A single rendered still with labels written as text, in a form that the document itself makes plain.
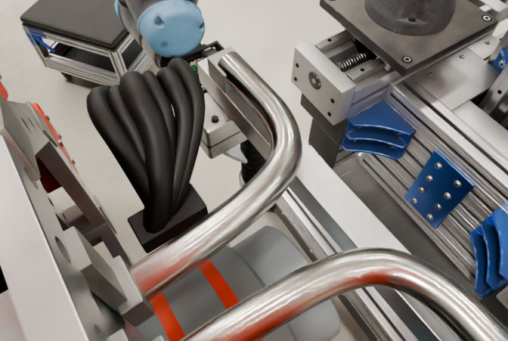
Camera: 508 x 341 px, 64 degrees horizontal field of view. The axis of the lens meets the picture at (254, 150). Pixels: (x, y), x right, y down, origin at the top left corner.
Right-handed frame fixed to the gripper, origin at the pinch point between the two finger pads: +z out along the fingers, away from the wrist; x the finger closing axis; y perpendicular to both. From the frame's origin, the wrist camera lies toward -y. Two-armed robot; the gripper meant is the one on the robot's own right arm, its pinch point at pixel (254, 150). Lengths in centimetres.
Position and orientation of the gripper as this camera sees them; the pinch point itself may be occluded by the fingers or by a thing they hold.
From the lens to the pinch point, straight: 53.6
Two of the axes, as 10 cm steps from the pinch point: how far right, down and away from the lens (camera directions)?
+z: 5.7, 6.8, -4.6
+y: -0.1, -5.6, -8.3
